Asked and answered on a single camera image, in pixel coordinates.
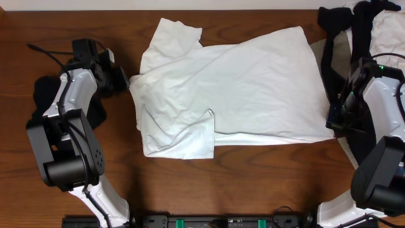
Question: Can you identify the white t-shirt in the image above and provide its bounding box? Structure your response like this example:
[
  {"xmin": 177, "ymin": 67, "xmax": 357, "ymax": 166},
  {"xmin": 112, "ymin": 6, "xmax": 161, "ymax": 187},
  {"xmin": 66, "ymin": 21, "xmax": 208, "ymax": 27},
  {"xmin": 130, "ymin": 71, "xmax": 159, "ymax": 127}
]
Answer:
[{"xmin": 130, "ymin": 18, "xmax": 333, "ymax": 160}]

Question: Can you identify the folded black cloth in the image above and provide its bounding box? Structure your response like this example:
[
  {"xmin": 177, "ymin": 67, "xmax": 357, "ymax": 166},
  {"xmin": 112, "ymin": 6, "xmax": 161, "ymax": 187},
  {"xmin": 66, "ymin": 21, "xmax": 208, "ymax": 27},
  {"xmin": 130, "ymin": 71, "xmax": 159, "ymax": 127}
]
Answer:
[{"xmin": 26, "ymin": 76, "xmax": 107, "ymax": 129}]

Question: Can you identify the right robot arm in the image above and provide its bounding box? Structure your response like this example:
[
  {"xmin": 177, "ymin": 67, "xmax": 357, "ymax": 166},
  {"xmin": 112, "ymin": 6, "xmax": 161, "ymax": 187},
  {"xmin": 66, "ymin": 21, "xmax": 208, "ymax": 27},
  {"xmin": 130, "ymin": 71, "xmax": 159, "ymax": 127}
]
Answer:
[{"xmin": 314, "ymin": 58, "xmax": 404, "ymax": 227}]

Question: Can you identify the black garment in pile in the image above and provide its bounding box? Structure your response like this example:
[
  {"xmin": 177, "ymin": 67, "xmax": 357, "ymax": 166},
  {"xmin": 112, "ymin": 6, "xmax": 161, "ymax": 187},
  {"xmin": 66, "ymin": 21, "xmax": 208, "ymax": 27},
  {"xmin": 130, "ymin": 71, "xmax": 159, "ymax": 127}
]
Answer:
[{"xmin": 318, "ymin": 1, "xmax": 404, "ymax": 165}]

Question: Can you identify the beige garment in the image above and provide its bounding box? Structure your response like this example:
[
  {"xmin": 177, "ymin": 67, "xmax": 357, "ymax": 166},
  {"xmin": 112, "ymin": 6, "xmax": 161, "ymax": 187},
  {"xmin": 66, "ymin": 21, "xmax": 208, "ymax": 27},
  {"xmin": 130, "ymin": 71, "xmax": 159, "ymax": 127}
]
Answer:
[{"xmin": 310, "ymin": 32, "xmax": 359, "ymax": 169}]

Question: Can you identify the white wrinkled garment in pile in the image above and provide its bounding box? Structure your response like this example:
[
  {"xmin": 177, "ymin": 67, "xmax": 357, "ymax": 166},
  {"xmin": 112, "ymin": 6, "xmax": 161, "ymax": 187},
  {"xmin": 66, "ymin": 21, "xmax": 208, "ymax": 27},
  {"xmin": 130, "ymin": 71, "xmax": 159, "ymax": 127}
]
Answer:
[{"xmin": 346, "ymin": 0, "xmax": 405, "ymax": 72}]

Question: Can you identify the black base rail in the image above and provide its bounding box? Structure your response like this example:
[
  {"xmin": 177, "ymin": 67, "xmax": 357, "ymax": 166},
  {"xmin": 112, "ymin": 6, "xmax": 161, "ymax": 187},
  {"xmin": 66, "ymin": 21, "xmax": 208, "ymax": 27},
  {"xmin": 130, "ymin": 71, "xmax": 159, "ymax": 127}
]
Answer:
[{"xmin": 61, "ymin": 213, "xmax": 317, "ymax": 228}]

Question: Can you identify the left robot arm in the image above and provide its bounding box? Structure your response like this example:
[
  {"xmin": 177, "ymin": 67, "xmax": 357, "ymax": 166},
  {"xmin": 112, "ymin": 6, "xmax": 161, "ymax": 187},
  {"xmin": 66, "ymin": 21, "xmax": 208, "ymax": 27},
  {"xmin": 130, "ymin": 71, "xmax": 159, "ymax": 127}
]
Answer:
[{"xmin": 26, "ymin": 39, "xmax": 135, "ymax": 227}]

